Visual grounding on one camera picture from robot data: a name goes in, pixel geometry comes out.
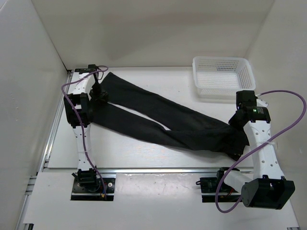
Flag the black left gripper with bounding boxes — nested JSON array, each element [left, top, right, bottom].
[[89, 82, 109, 105]]

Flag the black trousers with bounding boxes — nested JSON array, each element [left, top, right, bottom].
[[93, 72, 249, 161]]

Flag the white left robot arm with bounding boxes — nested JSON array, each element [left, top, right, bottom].
[[61, 65, 108, 192]]

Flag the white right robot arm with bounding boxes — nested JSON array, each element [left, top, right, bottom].
[[215, 106, 295, 210]]

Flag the white perforated plastic basket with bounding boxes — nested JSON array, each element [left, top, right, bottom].
[[192, 56, 256, 101]]

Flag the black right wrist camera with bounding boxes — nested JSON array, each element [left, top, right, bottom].
[[236, 90, 257, 110]]

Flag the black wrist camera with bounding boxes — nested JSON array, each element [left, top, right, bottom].
[[236, 90, 257, 110], [88, 64, 99, 72]]

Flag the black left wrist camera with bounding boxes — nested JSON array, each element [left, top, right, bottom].
[[88, 64, 99, 72]]

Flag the aluminium table edge rail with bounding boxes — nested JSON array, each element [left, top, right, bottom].
[[95, 167, 252, 175]]

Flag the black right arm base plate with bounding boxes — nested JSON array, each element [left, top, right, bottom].
[[195, 176, 240, 203]]

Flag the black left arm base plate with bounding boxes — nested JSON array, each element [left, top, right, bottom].
[[71, 177, 116, 201]]

